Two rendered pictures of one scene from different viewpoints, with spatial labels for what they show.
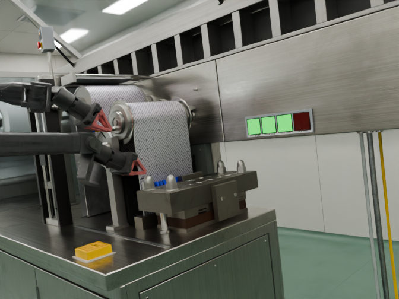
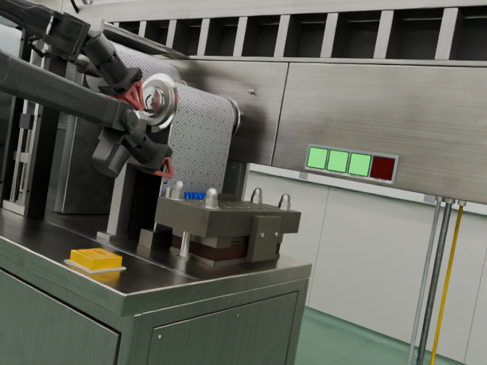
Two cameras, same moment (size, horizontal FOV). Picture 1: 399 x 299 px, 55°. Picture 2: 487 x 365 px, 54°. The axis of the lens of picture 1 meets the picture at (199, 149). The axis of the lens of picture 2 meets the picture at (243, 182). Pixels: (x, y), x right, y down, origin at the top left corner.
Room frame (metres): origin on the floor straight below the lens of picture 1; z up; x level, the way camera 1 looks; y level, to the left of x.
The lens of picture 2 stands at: (0.04, 0.22, 1.15)
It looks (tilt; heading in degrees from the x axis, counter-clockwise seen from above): 3 degrees down; 350
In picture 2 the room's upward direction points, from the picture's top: 10 degrees clockwise
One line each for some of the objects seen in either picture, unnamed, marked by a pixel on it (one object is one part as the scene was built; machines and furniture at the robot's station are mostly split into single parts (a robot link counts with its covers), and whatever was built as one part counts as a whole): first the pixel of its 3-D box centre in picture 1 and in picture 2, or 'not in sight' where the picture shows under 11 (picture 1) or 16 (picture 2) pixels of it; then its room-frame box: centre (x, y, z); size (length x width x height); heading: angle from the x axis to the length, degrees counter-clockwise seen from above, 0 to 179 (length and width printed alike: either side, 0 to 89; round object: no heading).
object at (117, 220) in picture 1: (111, 183); (121, 177); (1.26, 0.30, 1.05); 0.06 x 0.05 x 0.31; 134
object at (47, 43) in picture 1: (44, 40); not in sight; (1.68, 0.61, 1.66); 0.07 x 0.07 x 0.10; 31
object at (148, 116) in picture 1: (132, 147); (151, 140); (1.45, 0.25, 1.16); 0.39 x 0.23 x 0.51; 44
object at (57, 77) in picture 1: (51, 83); not in sight; (1.86, 0.67, 1.50); 0.14 x 0.14 x 0.06
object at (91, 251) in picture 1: (93, 250); (96, 258); (0.99, 0.31, 0.91); 0.07 x 0.07 x 0.02; 44
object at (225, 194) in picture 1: (226, 200); (264, 238); (1.19, -0.07, 0.96); 0.10 x 0.03 x 0.11; 134
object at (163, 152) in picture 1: (165, 156); (198, 163); (1.31, 0.12, 1.12); 0.23 x 0.01 x 0.18; 134
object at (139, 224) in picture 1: (172, 213); (185, 237); (1.31, 0.12, 0.92); 0.28 x 0.04 x 0.04; 134
